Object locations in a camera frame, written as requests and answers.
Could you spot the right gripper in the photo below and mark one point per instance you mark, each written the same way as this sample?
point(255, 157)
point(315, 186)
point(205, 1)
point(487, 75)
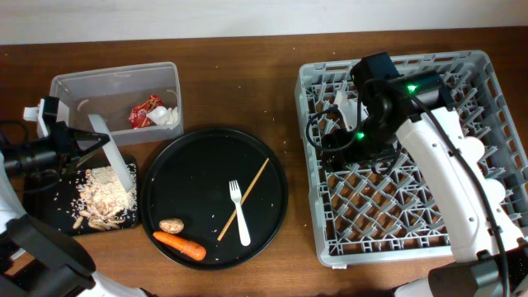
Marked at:
point(337, 149)

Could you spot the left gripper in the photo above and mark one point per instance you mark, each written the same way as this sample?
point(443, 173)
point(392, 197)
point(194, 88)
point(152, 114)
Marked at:
point(68, 138)

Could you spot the rice and food scraps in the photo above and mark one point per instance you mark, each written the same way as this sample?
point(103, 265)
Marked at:
point(103, 204)

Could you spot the red snack wrapper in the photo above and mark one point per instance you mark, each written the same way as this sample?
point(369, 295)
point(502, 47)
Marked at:
point(138, 116)

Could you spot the white tissue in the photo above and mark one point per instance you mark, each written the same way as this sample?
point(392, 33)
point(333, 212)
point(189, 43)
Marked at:
point(163, 116)

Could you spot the white plastic fork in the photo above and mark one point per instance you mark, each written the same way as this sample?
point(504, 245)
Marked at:
point(236, 198)

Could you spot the white bowl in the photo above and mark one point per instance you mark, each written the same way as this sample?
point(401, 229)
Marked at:
point(472, 149)

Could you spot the blue cup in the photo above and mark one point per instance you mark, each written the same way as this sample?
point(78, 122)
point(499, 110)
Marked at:
point(495, 192)

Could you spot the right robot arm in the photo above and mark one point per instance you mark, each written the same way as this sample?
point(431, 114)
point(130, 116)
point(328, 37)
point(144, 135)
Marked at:
point(417, 113)

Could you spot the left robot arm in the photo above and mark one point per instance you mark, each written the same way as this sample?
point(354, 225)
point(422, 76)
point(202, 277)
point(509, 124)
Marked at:
point(36, 259)

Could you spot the grey dishwasher rack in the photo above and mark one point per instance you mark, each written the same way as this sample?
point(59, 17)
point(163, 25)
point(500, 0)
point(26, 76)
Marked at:
point(360, 215)

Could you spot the black rectangular tray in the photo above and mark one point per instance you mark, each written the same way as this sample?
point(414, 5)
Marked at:
point(59, 205)

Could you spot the clear plastic bin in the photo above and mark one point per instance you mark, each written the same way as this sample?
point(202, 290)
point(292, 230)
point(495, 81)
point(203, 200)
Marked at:
point(113, 93)

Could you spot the wooden chopstick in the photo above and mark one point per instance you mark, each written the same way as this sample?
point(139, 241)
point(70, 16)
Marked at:
point(245, 195)

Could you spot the round black tray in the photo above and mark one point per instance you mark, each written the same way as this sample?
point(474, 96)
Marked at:
point(189, 180)

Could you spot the brown mushroom piece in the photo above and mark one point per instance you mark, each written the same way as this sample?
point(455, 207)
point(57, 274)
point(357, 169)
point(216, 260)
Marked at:
point(172, 226)

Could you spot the orange carrot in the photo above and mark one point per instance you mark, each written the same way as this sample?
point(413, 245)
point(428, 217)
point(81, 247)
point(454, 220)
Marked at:
point(193, 250)

